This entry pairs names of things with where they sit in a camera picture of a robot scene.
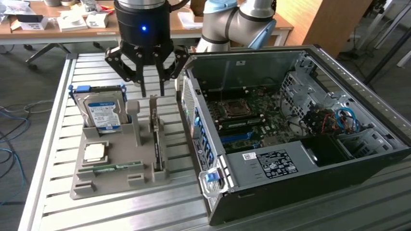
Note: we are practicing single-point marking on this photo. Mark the silver chipset heatsink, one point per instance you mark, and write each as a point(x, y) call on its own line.
point(273, 142)

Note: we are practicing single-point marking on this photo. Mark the green motherboard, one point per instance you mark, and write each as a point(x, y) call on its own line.
point(277, 120)

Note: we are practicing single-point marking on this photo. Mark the metal CPU socket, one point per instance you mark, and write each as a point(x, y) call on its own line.
point(234, 108)

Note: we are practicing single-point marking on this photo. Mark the silver disk bay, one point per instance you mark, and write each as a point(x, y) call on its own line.
point(366, 144)

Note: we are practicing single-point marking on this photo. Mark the green loose RAM stick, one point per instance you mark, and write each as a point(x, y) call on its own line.
point(106, 168)

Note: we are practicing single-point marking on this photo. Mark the silver perforated drive cage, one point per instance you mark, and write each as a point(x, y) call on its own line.
point(298, 96)

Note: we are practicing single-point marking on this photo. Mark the grey plastic parts rack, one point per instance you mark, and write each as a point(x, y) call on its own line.
point(129, 154)

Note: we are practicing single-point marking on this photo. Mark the black Nvidia graphics card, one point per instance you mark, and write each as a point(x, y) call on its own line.
point(157, 134)

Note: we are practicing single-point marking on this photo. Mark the white paper stack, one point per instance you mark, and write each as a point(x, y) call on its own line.
point(190, 21)

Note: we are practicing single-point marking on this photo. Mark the blue case latch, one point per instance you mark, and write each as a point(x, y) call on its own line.
point(212, 176)

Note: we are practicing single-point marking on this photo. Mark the black partition frame post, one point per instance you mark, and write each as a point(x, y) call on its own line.
point(385, 50)

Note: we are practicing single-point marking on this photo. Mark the white box black lid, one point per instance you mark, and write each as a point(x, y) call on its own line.
point(34, 26)

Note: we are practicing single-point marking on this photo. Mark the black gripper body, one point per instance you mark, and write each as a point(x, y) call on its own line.
point(142, 36)

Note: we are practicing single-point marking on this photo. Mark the blue expansion slot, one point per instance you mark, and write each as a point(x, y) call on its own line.
point(236, 137)

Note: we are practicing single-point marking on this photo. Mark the grey cup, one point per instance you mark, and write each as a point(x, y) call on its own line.
point(51, 3)

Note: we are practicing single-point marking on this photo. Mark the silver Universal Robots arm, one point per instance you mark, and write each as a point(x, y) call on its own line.
point(225, 24)

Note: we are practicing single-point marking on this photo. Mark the wooden desk white frame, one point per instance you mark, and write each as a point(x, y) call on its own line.
point(49, 33)
point(185, 31)

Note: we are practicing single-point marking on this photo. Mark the wooden cabinet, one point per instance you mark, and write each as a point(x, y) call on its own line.
point(337, 24)

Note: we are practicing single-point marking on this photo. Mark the small white labelled box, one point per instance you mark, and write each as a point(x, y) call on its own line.
point(97, 21)

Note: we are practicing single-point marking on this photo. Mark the silver CPU chip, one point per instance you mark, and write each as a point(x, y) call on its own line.
point(95, 152)

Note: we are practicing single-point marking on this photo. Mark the clear plastic bag pile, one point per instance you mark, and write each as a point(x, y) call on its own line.
point(17, 9)

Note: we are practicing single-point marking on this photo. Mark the black open PC case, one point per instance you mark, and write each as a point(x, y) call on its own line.
point(289, 192)

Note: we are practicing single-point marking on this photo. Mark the hard disk blue caddy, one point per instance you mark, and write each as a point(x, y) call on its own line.
point(103, 113)

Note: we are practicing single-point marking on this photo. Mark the grey power supply unit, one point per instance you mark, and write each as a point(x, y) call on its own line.
point(245, 173)

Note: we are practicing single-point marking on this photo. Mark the flat white open box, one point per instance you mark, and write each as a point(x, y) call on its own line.
point(69, 26)

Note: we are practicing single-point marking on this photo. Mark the beige tape roll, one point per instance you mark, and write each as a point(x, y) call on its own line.
point(63, 3)

